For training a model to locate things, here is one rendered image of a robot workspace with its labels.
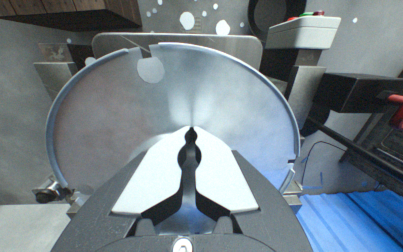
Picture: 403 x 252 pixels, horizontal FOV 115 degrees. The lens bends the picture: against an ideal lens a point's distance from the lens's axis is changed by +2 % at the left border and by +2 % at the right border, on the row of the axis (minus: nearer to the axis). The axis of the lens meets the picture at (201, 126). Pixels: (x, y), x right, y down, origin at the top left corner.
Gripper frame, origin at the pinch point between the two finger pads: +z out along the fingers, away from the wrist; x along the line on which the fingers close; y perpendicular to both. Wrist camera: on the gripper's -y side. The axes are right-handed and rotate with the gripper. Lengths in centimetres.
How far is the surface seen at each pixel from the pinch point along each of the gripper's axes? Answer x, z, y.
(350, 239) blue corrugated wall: 136, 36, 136
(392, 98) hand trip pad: 31.3, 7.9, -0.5
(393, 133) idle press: 150, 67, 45
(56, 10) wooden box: -43, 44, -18
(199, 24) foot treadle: 2, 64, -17
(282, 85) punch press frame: 17.4, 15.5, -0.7
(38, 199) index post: -18.6, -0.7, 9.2
